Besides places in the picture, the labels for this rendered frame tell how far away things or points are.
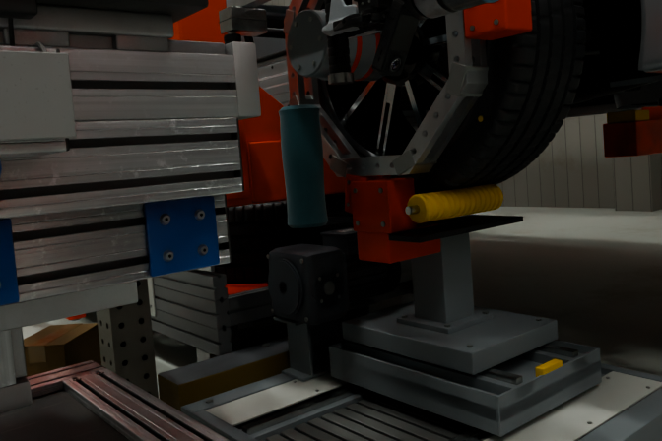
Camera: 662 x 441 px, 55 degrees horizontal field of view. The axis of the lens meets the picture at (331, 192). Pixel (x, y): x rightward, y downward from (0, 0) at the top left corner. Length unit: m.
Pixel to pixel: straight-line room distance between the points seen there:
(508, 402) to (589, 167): 4.79
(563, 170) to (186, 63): 5.49
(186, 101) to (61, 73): 0.21
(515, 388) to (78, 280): 0.85
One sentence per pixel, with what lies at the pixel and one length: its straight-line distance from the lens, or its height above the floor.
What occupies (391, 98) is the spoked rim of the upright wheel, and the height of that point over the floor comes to 0.74.
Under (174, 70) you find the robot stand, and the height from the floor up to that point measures 0.74.
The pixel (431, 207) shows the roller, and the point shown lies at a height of 0.51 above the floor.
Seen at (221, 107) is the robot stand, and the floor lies 0.69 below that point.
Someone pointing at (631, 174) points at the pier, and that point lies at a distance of 5.62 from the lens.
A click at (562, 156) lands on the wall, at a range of 6.09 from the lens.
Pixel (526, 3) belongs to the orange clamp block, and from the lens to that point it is 1.17.
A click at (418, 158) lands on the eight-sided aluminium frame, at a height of 0.61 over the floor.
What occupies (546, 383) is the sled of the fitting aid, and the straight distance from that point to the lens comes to 1.38.
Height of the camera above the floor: 0.63
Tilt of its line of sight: 3 degrees down
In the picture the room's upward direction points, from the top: 4 degrees counter-clockwise
